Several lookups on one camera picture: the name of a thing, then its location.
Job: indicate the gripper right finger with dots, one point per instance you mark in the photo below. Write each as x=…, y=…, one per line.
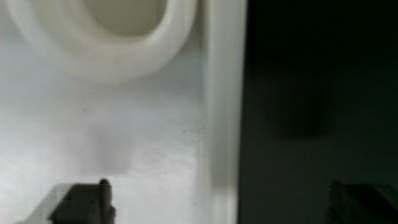
x=364, y=204

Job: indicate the white square tabletop tray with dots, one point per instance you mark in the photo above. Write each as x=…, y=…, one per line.
x=122, y=75

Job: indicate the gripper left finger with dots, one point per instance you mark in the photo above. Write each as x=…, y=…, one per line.
x=86, y=205

